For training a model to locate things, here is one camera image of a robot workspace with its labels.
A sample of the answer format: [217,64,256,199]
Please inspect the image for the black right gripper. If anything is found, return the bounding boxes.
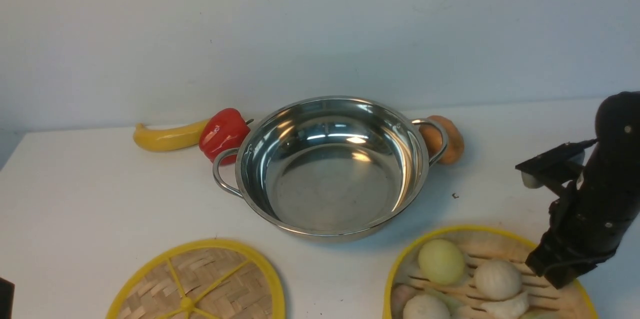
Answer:
[525,178,639,289]

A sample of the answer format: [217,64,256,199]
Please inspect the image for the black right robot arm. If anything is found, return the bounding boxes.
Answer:
[515,91,640,289]

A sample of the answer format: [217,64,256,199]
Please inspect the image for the red bell pepper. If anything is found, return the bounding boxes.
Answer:
[198,108,254,162]

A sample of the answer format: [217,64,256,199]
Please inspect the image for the yellow banana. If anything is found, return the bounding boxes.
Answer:
[132,119,209,153]

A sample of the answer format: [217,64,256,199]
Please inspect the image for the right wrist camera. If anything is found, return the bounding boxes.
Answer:
[515,139,598,195]

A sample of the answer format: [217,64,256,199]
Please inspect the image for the stainless steel pot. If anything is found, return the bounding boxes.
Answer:
[212,95,450,242]

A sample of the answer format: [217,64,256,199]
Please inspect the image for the white round bun front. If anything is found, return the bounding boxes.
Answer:
[402,294,451,319]

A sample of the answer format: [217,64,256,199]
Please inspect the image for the white dumpling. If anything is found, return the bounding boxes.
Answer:
[480,291,530,319]

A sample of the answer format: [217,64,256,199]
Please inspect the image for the pale yellow round bun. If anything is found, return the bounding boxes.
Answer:
[417,238,466,286]

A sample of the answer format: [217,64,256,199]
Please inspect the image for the yellow-rimmed bamboo steamer basket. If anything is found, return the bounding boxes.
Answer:
[381,225,599,319]

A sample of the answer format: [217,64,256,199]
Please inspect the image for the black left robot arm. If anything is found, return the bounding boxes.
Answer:
[0,278,15,319]

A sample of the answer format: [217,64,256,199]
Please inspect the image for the white round bun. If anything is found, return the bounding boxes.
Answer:
[473,259,522,301]
[402,294,451,319]

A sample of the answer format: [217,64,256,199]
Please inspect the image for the yellow woven bamboo steamer lid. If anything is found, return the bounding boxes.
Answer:
[106,238,287,319]

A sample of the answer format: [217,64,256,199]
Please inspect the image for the orange-brown onion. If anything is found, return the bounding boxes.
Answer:
[419,115,466,166]

